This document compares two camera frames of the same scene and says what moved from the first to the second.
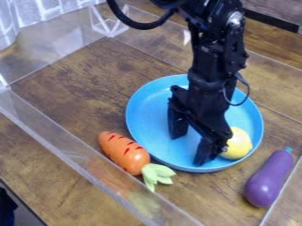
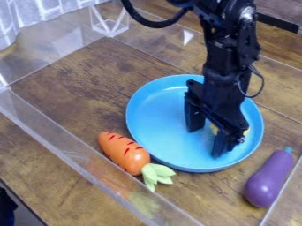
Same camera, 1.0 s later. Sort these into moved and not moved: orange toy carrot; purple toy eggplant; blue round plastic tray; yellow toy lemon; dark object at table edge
Moved: yellow toy lemon
Not moved: blue round plastic tray; purple toy eggplant; dark object at table edge; orange toy carrot
